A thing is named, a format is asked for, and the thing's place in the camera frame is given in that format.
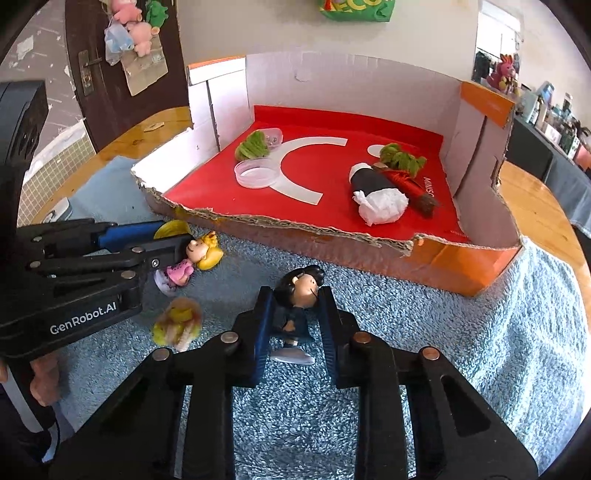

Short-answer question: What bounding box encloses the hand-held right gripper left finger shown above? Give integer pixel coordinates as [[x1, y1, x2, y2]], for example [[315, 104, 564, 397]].
[[48, 286, 276, 480]]

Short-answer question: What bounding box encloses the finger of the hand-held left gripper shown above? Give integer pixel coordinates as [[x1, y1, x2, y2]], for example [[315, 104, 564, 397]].
[[28, 234, 192, 301], [17, 219, 162, 261]]

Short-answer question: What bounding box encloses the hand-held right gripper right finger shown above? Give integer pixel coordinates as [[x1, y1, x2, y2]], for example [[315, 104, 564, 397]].
[[318, 286, 539, 480]]

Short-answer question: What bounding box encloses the blonde girl figurine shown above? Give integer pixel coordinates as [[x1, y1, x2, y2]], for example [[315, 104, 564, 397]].
[[154, 231, 221, 296]]

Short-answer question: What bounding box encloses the black-haired figurine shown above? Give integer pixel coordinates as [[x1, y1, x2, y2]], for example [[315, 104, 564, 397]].
[[270, 265, 326, 365]]

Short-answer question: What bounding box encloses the clear round lid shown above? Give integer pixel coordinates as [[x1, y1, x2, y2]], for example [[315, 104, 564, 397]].
[[234, 157, 280, 189]]

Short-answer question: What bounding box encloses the green pipe-cleaner plant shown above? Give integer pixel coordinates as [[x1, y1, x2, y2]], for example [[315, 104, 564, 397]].
[[379, 143, 428, 177], [235, 130, 271, 162]]

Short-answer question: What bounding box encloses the black white sushi toy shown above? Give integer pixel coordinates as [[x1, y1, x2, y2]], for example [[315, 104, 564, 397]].
[[348, 161, 409, 227]]

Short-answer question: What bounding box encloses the red carrot toy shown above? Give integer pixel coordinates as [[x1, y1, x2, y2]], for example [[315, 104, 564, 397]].
[[373, 161, 439, 219]]

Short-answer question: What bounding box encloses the orange cardboard box red bottom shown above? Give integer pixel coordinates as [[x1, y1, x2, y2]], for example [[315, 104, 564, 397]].
[[131, 52, 525, 297]]

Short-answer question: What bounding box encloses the person's left forearm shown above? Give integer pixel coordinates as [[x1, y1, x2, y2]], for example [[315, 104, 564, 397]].
[[0, 360, 63, 464]]

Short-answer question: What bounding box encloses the person's left hand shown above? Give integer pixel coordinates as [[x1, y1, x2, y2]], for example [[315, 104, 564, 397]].
[[28, 356, 62, 408]]

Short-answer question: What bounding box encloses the yellow round lid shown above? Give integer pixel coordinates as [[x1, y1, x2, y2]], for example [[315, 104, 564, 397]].
[[153, 220, 189, 240]]

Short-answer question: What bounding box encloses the white round-button device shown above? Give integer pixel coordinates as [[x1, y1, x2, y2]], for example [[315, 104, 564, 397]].
[[44, 196, 75, 222]]

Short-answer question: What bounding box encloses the yellow pink pipe-cleaner flower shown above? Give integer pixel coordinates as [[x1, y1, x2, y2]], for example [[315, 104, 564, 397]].
[[152, 296, 203, 352]]

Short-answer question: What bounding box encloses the blue towel mat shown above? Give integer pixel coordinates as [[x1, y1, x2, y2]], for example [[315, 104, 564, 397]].
[[60, 157, 591, 480]]

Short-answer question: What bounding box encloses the dark brown door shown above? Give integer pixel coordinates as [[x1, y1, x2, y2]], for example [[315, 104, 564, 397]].
[[65, 0, 190, 153]]

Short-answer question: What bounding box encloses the beige hanging pouch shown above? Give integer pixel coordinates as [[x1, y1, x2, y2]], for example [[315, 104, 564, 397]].
[[121, 44, 169, 97]]

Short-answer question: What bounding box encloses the clear plastic bag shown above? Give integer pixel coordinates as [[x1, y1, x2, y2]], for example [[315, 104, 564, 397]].
[[104, 18, 134, 65]]

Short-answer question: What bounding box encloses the pink plush pig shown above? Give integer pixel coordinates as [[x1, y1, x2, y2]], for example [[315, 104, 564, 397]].
[[127, 21, 155, 57], [111, 0, 141, 24]]

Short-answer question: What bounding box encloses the green plush toy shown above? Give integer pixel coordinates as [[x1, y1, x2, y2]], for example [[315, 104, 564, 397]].
[[145, 0, 168, 28]]

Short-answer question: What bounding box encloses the blue tablecloth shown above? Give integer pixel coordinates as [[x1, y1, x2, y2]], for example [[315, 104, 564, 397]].
[[505, 115, 591, 222]]

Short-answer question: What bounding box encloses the green tote bag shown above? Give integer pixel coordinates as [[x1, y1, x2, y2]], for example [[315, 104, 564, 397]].
[[318, 0, 397, 23]]

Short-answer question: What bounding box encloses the pink plush rabbit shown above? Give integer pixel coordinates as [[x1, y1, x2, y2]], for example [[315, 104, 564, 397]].
[[486, 53, 519, 93]]

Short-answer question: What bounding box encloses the row of cosmetic bottles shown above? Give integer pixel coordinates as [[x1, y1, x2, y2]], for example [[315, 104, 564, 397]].
[[519, 80, 591, 167]]

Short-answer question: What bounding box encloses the metal door handle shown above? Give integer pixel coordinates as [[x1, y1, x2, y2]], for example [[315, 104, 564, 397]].
[[78, 50, 105, 97]]

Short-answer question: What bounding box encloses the wall mirror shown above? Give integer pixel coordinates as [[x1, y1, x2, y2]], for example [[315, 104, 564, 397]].
[[471, 0, 525, 90]]

